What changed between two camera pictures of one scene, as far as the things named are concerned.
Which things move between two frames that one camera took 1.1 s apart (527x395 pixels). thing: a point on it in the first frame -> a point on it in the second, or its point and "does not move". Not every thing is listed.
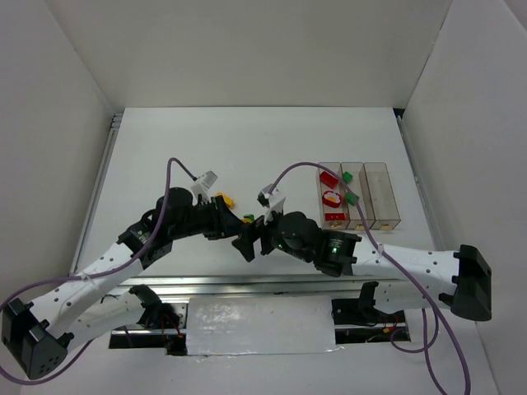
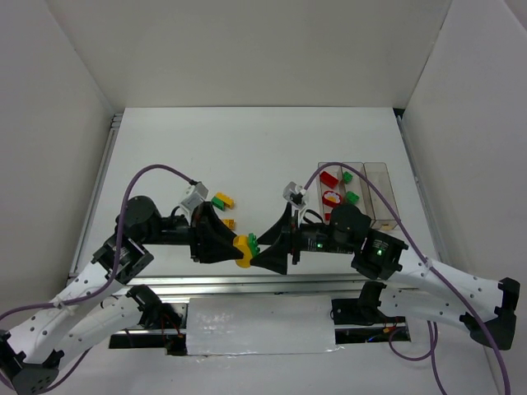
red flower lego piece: [332, 199] does not move
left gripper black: [220, 218] -> [196, 235]
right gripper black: [263, 238] -> [295, 240]
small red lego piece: [329, 179] does not move
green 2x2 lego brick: [351, 197] does not move
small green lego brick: [347, 177] does not move
